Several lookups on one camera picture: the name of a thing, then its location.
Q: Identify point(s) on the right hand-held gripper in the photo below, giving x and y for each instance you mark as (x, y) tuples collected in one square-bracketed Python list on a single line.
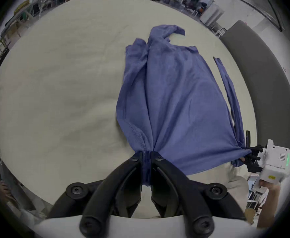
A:
[(275, 162)]

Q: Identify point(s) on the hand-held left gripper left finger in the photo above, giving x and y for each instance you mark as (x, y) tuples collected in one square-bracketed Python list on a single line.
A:
[(115, 190)]

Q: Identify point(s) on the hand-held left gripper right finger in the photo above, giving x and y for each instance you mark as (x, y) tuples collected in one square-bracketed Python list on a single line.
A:
[(177, 190)]

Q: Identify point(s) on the blue shirt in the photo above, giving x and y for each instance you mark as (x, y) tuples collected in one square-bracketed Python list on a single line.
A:
[(174, 95)]

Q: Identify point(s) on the person's right forearm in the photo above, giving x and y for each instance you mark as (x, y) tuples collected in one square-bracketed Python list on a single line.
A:
[(268, 209)]

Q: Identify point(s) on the person's right hand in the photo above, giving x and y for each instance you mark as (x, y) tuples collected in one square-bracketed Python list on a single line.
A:
[(270, 187)]

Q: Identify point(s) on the bed with beige sheet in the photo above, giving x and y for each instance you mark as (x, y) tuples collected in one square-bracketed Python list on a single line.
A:
[(60, 83)]

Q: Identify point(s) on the row of tables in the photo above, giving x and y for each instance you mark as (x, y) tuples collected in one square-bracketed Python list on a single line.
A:
[(33, 6)]

